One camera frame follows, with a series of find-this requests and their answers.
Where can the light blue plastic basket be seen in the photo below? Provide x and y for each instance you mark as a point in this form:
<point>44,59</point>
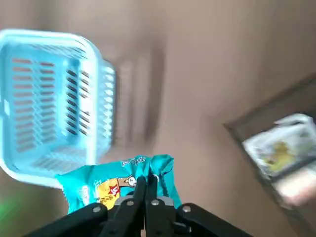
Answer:
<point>37,98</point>

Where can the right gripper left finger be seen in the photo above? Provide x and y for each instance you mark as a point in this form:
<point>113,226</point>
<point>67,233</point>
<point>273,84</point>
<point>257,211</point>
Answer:
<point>98,222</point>

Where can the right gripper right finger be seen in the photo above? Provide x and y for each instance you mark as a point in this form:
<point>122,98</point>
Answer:
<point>185,222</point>

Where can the teal chips bag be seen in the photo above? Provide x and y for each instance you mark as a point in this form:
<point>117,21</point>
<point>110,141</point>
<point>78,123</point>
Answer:
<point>98,177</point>

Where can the white yellow snack packet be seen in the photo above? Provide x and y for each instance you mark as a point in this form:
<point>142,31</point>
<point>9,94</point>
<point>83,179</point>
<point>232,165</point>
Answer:
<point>279,148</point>

